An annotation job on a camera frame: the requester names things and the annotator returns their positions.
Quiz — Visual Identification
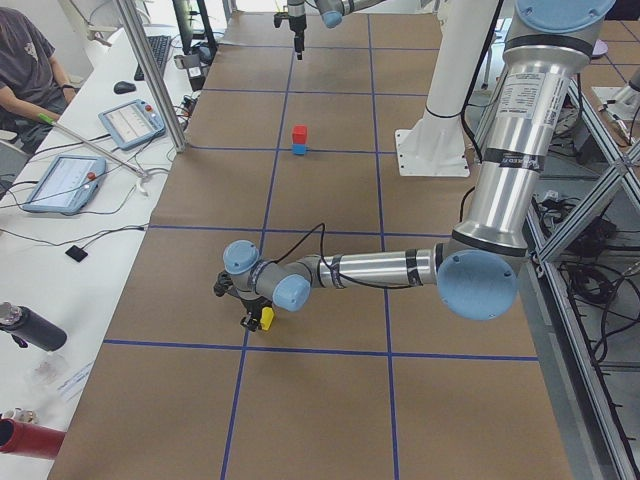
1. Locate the aluminium frame post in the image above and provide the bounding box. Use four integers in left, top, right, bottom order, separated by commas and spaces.
115, 0, 186, 153

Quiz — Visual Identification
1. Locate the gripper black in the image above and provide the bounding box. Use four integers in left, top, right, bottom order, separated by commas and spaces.
236, 293, 273, 332
289, 14, 306, 61

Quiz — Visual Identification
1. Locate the yellow block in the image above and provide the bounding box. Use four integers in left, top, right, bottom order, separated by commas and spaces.
260, 307, 275, 331

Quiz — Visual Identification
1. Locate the aluminium frame rail right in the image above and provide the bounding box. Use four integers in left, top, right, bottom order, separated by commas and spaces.
526, 86, 639, 479

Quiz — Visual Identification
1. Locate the red block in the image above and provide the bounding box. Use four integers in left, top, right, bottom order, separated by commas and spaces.
291, 124, 308, 145

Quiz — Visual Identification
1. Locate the small black square pad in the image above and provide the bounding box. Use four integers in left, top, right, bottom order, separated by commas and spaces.
65, 245, 88, 263

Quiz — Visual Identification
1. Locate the black computer mouse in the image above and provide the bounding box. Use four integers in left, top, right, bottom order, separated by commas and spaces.
113, 81, 136, 95

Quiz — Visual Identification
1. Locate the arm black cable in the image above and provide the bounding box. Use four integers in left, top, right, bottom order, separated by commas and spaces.
259, 222, 441, 291

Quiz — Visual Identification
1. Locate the far teach pendant tablet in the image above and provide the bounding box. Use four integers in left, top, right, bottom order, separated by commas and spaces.
98, 99, 165, 151

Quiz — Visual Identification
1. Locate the black water bottle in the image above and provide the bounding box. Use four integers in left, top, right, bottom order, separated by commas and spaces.
1, 302, 67, 352

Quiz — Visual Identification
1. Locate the red bottle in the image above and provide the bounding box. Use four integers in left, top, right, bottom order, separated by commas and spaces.
1, 418, 66, 460

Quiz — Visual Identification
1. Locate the near teach pendant tablet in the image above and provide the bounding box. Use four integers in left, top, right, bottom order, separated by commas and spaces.
22, 154, 107, 215

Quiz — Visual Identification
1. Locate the black keyboard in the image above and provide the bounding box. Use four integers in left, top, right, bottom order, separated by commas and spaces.
147, 35, 171, 78

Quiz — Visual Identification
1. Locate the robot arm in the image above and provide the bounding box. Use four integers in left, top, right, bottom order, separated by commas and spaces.
213, 1, 616, 331
274, 0, 381, 60

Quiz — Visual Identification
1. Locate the blue tape line right lengthwise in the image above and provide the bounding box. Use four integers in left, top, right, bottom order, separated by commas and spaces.
366, 15, 400, 480

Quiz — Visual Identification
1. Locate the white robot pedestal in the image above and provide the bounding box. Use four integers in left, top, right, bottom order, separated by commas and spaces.
395, 0, 501, 178

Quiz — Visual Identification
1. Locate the blue tape line lengthwise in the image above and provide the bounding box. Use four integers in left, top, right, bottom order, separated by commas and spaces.
219, 51, 296, 480
366, 15, 400, 480

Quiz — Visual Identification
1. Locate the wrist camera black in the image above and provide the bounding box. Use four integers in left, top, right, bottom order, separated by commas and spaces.
273, 12, 290, 28
212, 270, 237, 298

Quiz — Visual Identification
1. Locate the blue tape line crosswise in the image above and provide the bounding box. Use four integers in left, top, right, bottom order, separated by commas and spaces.
187, 143, 396, 155

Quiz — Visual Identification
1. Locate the blue block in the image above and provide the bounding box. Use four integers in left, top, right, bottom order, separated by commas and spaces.
291, 143, 307, 156

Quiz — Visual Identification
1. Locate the green tipped metal rod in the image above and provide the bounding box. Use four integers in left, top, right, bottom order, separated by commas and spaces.
38, 113, 148, 179

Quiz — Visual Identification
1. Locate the brown paper table cover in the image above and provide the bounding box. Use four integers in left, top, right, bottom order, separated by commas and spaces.
50, 14, 572, 479

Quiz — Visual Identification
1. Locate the blue tape line near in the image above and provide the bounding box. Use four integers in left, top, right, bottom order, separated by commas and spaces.
102, 339, 539, 362

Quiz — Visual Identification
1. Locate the seated person grey shirt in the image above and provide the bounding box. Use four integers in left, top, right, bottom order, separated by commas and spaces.
1, 7, 77, 154

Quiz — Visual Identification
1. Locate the teach pendant tablet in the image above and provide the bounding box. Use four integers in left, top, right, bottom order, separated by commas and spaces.
98, 99, 165, 151
22, 154, 107, 215

